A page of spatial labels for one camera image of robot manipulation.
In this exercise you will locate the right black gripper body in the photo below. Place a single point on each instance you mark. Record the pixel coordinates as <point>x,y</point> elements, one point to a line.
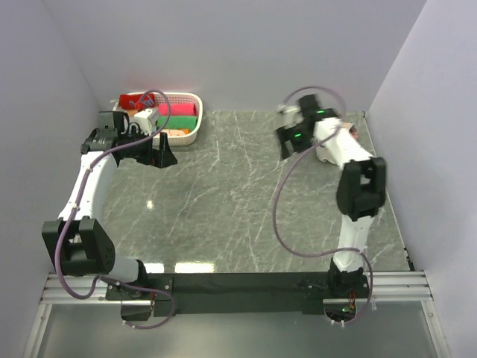
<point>297,138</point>

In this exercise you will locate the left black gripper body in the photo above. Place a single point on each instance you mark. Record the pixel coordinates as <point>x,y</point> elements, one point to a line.
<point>144,153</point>

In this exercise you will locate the red blue cat towel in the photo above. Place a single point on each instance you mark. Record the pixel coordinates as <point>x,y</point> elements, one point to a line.
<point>137,102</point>

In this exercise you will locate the white printed towel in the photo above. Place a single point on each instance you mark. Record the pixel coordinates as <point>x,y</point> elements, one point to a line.
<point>323,153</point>

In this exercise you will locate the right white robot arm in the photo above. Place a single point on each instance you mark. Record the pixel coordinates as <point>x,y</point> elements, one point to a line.
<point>361,189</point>

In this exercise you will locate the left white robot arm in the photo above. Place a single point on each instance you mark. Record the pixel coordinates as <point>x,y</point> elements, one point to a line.
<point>76,242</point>

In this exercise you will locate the peach rolled towel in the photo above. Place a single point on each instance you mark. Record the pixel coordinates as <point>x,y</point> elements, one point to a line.
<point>176,132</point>

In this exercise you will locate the pink rolled towel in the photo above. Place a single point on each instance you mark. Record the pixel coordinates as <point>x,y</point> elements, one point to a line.
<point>178,109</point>

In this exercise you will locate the white plastic basket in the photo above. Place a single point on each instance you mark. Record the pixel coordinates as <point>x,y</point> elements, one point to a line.
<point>171,98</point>

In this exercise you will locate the green rolled towel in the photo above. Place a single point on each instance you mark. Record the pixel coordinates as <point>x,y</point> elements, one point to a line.
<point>177,122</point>

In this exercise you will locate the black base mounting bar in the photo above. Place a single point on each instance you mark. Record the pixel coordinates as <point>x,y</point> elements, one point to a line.
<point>275,303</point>

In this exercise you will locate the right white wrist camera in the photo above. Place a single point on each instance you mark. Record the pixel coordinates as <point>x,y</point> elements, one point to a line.
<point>290,114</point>

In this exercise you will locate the aluminium front rail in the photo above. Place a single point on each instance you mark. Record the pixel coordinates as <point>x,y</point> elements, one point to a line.
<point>384,286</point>

